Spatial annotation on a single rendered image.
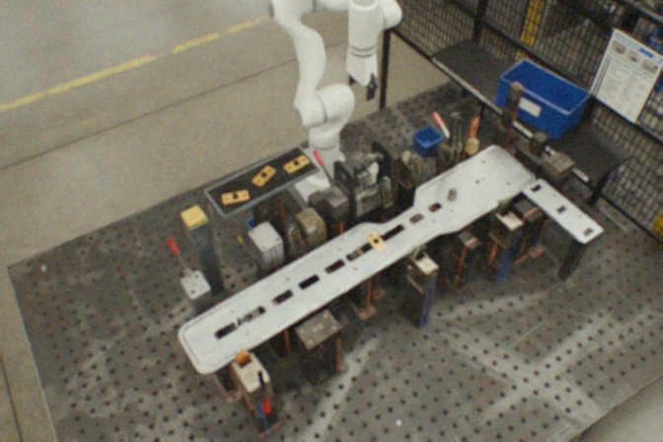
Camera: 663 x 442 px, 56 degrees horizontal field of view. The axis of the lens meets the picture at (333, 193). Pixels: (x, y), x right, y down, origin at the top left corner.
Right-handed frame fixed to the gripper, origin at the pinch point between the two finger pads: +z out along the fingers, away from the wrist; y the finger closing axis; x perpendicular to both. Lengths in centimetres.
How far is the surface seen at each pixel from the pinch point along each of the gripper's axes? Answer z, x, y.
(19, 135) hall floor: 145, -99, -224
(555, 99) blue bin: 39, 87, 14
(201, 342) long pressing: 45, -77, 24
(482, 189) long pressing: 45, 35, 29
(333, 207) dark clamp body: 37.6, -17.4, 9.1
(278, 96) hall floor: 144, 54, -161
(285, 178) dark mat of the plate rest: 28.8, -27.3, -4.9
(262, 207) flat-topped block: 38, -37, -5
